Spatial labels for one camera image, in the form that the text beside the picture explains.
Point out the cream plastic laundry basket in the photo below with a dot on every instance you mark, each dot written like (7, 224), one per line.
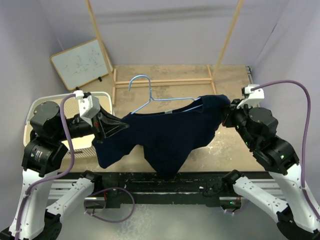
(82, 145)

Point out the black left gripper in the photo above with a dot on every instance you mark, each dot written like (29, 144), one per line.
(104, 126)

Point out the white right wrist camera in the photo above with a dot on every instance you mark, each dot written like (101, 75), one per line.
(251, 97)

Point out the wooden clothes rack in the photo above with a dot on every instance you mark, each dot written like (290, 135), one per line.
(212, 74)

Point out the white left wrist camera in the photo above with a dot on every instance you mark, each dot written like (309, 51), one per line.
(88, 105)

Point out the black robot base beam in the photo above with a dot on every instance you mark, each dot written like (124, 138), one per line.
(186, 188)

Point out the light blue wire hanger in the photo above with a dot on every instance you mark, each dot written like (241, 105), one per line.
(150, 94)

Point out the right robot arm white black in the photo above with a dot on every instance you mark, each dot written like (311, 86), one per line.
(297, 216)

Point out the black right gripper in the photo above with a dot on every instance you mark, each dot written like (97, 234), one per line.
(232, 109)

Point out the small whiteboard wooden frame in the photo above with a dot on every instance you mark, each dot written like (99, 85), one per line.
(80, 65)

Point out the navy blue t shirt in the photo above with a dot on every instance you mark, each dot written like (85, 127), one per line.
(167, 138)

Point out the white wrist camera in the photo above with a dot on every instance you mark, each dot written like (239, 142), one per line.
(251, 97)
(88, 105)

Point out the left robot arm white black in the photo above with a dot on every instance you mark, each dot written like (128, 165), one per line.
(52, 134)

